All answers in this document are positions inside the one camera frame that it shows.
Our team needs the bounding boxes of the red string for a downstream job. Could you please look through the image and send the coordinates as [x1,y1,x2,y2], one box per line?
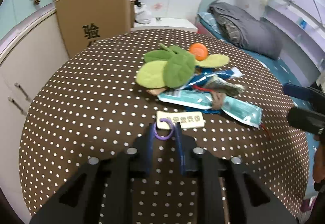
[258,123,271,141]

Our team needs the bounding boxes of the blue striped pillow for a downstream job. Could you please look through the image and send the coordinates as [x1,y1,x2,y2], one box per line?
[197,11,221,34]

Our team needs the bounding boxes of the white board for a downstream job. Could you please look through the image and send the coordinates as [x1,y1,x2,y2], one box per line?
[132,17,199,34]

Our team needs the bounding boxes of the wooden tag with purple ring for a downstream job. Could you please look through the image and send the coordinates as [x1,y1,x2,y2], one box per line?
[153,111,205,141]

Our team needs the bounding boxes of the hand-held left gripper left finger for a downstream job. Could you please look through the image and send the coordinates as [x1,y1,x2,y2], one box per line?
[30,122,156,224]

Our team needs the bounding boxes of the person's right hand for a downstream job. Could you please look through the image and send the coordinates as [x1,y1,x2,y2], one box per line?
[313,135,325,192]

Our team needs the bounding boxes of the purple wall shelf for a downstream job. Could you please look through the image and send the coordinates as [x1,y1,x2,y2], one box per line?
[261,0,325,73]

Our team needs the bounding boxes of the green plush leaf toy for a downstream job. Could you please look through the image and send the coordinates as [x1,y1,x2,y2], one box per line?
[136,45,230,89]

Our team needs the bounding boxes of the teal printed bed sheet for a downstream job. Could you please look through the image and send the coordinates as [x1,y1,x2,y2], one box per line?
[241,46,325,113]

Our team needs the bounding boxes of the teal plastic packet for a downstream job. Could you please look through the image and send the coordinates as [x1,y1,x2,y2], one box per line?
[157,89,214,113]
[220,97,263,127]

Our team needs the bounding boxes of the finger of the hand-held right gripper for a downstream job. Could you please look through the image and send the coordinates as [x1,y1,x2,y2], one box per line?
[287,107,325,136]
[283,83,325,104]

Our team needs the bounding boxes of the grey pillow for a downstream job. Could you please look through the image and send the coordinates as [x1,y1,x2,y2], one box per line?
[208,2,284,60]

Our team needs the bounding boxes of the large cardboard box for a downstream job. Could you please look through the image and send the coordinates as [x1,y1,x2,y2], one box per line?
[54,0,131,58]

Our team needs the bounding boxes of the brown crumpled paper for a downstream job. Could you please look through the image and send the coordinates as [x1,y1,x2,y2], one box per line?
[210,91,227,111]

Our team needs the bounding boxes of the orange ball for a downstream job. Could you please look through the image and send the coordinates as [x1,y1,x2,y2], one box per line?
[189,43,209,61]

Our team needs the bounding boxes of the blue plastic wrapper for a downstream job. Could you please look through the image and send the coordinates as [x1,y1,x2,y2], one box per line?
[183,67,243,90]

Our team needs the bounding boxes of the white curved cabinet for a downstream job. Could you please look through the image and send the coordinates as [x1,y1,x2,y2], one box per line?
[0,7,70,214]

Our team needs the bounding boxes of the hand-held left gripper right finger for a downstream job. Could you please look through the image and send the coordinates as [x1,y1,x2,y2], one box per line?
[175,122,298,224]

